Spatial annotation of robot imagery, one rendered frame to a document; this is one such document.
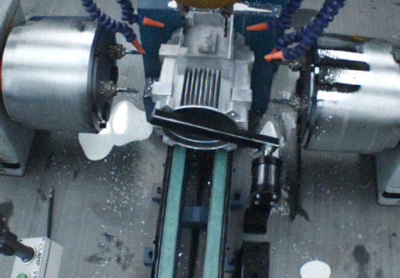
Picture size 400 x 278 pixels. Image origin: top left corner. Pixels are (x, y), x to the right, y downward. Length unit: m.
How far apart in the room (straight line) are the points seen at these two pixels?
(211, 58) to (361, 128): 0.32
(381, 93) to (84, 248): 0.72
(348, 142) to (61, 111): 0.57
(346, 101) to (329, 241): 0.37
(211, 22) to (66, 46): 0.30
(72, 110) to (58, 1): 0.69
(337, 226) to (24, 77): 0.76
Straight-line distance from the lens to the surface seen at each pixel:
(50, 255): 0.96
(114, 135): 1.35
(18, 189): 1.34
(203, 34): 1.09
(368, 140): 1.08
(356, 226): 1.28
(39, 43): 1.09
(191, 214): 1.19
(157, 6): 1.13
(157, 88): 1.08
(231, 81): 1.09
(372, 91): 1.04
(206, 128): 1.03
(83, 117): 1.08
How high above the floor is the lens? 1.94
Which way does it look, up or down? 58 degrees down
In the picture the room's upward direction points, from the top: straight up
